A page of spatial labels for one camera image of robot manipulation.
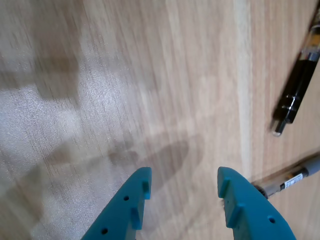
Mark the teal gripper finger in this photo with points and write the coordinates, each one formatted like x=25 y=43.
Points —
x=125 y=212
x=255 y=212

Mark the clear pen with grey grip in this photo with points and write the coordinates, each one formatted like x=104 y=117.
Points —
x=287 y=183

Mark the black retractable pen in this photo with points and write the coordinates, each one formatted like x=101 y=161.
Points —
x=297 y=85

